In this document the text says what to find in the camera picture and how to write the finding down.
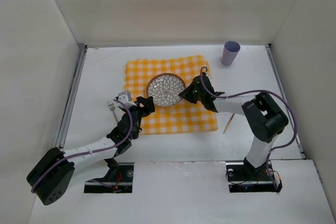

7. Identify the patterned ceramic plate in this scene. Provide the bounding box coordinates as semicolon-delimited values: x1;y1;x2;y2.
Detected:
145;73;186;108

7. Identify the lavender plastic cup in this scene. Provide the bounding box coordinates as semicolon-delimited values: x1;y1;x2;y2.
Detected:
221;41;240;67

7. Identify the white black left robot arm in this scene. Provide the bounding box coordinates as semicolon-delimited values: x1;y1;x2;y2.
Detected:
26;91;155;206

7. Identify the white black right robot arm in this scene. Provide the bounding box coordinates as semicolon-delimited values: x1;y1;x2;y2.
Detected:
179;74;289;174

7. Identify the silver metal fork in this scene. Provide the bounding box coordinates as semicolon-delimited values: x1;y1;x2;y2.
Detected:
107;100;119;123

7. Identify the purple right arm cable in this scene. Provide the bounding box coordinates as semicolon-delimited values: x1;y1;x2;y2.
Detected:
199;66;299;156

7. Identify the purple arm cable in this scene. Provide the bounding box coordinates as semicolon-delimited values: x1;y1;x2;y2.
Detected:
30;100;133;193
199;66;299;156

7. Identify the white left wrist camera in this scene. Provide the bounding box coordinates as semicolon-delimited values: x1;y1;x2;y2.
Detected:
115;91;136;108

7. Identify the copper long-handled spoon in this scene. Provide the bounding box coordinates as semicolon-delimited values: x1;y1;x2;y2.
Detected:
223;113;235;134

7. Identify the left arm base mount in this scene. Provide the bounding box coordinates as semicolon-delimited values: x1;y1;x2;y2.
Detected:
83;158;134;194

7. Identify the left aluminium frame rail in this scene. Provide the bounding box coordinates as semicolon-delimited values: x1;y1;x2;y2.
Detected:
51;43;87;149

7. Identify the aluminium frame rail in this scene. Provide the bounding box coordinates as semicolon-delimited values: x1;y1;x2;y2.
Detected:
265;43;307;159
51;43;87;149

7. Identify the right aluminium frame rail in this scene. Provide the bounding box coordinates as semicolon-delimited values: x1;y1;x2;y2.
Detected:
265;43;307;159

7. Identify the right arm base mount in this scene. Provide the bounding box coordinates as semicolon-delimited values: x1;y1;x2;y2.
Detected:
225;162;283;193

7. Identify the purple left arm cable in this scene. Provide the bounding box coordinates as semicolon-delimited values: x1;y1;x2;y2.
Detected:
30;100;133;193

